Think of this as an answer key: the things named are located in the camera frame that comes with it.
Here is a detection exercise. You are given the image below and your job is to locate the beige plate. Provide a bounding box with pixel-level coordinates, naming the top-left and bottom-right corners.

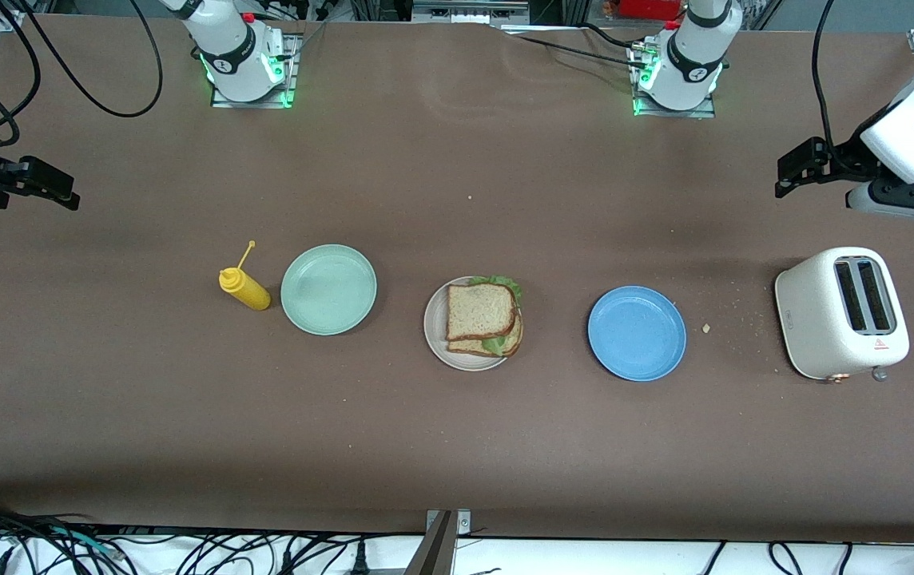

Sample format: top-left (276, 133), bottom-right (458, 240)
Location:
top-left (423, 276), bottom-right (523, 372)

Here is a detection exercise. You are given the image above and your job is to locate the thick black cable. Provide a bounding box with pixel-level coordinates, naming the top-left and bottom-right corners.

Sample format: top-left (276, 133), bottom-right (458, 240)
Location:
top-left (0, 489), bottom-right (134, 575)

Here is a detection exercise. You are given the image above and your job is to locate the cream white toaster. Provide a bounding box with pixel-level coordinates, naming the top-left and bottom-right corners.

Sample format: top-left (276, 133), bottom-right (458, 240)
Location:
top-left (774, 247), bottom-right (911, 384)

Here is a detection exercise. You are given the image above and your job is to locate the metal corner bracket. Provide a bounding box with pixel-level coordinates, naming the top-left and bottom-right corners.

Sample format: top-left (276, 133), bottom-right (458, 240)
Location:
top-left (425, 509), bottom-right (472, 537)

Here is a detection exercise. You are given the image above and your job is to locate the yellow mustard squeeze bottle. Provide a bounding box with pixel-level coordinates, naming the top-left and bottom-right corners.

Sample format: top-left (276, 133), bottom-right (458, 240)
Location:
top-left (219, 241), bottom-right (272, 311)

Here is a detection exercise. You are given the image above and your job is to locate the red box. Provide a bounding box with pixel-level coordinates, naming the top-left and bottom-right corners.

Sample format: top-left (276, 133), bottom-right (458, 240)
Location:
top-left (602, 0), bottom-right (689, 21)

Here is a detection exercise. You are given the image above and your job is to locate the teal cable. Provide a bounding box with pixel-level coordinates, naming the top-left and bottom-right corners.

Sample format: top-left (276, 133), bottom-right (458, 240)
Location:
top-left (46, 525), bottom-right (122, 557)

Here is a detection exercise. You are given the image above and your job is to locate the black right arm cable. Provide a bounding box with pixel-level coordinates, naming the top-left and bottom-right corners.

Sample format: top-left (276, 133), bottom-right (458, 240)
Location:
top-left (0, 0), bottom-right (164, 149)

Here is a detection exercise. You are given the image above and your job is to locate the aluminium frame beam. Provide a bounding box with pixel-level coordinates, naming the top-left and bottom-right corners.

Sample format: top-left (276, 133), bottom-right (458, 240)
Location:
top-left (411, 0), bottom-right (531, 25)

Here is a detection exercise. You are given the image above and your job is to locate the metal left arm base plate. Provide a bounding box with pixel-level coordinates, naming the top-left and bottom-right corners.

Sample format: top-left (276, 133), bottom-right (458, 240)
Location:
top-left (631, 40), bottom-right (717, 119)

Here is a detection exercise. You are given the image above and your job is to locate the dark crust bread slice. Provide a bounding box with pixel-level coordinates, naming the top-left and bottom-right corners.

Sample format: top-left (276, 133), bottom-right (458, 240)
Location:
top-left (446, 283), bottom-right (519, 343)

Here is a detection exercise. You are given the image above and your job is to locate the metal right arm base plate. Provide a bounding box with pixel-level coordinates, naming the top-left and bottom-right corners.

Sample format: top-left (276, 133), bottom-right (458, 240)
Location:
top-left (209, 32), bottom-right (300, 109)

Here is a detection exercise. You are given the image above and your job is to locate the short black table cable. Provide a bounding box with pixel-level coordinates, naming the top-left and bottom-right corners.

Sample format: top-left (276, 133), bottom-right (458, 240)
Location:
top-left (577, 22), bottom-right (638, 49)

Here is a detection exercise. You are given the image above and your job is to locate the looped black cable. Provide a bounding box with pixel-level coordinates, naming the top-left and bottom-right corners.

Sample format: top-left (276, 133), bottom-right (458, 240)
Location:
top-left (769, 541), bottom-right (806, 575)

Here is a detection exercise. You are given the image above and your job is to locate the long black table cable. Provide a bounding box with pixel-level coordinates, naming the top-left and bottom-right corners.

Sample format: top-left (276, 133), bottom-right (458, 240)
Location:
top-left (501, 32), bottom-right (648, 69)

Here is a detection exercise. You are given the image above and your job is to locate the dark metal frame bar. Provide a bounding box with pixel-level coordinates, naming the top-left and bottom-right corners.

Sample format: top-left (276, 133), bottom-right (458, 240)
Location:
top-left (403, 511), bottom-right (458, 575)

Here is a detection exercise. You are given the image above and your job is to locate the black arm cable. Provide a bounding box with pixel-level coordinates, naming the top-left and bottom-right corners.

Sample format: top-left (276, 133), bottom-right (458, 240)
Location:
top-left (0, 0), bottom-right (164, 149)
top-left (812, 0), bottom-right (857, 173)

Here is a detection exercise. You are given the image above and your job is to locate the light brown bread slice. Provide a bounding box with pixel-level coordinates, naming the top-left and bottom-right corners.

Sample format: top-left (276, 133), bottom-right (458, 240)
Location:
top-left (447, 313), bottom-right (524, 358)

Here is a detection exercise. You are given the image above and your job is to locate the mint green plate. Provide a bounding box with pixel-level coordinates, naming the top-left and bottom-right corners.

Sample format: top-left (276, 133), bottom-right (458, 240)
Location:
top-left (280, 244), bottom-right (378, 336)

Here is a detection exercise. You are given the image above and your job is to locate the blue plate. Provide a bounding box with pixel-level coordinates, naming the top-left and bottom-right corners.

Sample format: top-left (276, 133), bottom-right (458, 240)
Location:
top-left (587, 286), bottom-right (687, 383)

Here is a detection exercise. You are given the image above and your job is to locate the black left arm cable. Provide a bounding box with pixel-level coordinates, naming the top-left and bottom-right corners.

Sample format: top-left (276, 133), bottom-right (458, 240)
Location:
top-left (812, 0), bottom-right (857, 173)

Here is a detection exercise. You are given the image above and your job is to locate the green lettuce leaf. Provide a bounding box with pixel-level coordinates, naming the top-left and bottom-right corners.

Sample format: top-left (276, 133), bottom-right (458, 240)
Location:
top-left (469, 276), bottom-right (523, 358)

